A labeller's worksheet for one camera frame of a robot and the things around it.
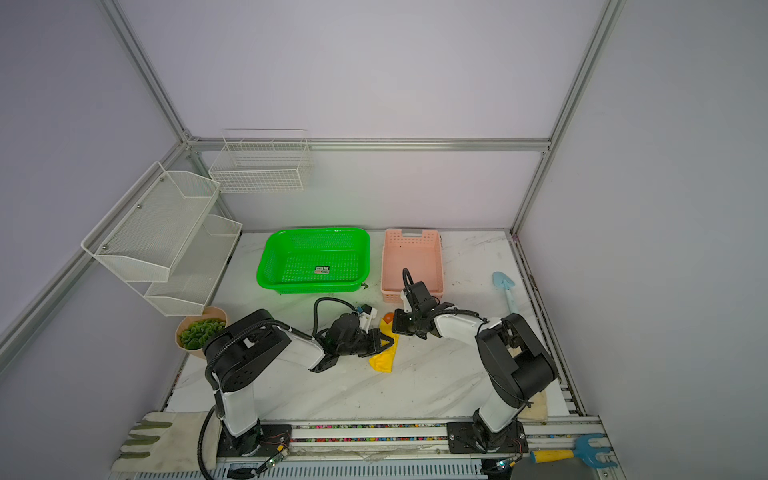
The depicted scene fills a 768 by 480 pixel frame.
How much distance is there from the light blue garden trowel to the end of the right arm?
0.38 metres

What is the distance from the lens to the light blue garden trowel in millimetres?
1002

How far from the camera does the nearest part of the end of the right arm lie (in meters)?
0.69
